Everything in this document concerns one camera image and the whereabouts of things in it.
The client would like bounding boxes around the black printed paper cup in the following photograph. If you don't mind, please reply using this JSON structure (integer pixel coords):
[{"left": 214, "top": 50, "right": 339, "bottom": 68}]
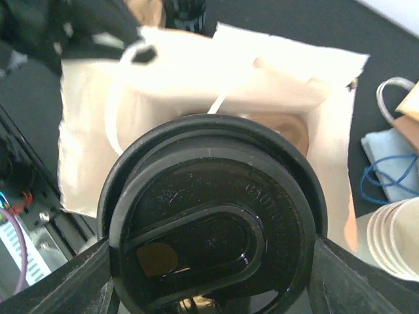
[{"left": 164, "top": 0, "right": 207, "bottom": 33}]

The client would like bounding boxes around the orange paper bag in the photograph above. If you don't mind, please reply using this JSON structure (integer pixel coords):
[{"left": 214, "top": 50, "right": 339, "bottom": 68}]
[
  {"left": 58, "top": 24, "right": 369, "bottom": 253},
  {"left": 375, "top": 77, "right": 415, "bottom": 124}
]

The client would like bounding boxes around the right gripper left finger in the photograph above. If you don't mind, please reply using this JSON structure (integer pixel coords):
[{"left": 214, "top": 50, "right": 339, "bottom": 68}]
[{"left": 1, "top": 238, "right": 120, "bottom": 313}]

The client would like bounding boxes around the brown pulp cup carrier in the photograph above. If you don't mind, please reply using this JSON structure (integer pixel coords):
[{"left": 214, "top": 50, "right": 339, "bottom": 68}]
[{"left": 124, "top": 0, "right": 166, "bottom": 27}]

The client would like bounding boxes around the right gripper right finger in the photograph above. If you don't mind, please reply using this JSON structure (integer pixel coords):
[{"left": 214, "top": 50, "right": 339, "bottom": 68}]
[{"left": 308, "top": 237, "right": 418, "bottom": 313}]

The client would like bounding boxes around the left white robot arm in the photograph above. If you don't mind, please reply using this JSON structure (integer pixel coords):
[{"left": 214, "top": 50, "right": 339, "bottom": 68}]
[{"left": 1, "top": 1, "right": 140, "bottom": 73}]

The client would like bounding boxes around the brown kraft paper bag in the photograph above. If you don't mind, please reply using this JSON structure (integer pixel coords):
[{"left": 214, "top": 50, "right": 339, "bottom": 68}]
[{"left": 392, "top": 116, "right": 419, "bottom": 150}]

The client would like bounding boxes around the white paper cup stack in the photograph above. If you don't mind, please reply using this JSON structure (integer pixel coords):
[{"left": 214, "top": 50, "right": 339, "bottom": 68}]
[{"left": 355, "top": 198, "right": 418, "bottom": 282}]

